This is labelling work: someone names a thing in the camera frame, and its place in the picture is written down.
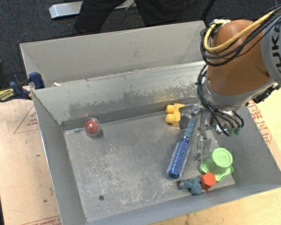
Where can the red ball in clear dome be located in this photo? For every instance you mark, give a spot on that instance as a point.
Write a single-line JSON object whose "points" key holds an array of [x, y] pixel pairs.
{"points": [[92, 126]]}

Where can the blue hairbrush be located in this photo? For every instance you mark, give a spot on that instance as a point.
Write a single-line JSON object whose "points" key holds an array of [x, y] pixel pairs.
{"points": [[179, 156]]}

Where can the grey metal bin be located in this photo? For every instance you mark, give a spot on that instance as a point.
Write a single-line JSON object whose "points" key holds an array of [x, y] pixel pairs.
{"points": [[128, 165]]}

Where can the orange hexagonal block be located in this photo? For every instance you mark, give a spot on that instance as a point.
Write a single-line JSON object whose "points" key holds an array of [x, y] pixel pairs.
{"points": [[208, 181]]}

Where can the brown cardboard board, red print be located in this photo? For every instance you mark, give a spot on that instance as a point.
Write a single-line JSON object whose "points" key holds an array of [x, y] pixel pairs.
{"points": [[21, 170]]}

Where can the yellow toy block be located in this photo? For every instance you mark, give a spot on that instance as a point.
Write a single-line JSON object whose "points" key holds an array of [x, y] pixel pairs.
{"points": [[173, 115]]}

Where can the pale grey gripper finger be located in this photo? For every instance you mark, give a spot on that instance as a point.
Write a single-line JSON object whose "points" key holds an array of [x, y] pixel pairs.
{"points": [[207, 147], [197, 150]]}

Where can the green plastic cup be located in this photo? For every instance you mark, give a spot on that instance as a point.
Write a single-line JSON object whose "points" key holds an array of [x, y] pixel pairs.
{"points": [[219, 161]]}

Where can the blue-grey toy animal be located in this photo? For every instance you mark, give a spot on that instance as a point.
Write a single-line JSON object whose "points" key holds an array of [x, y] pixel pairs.
{"points": [[193, 185]]}

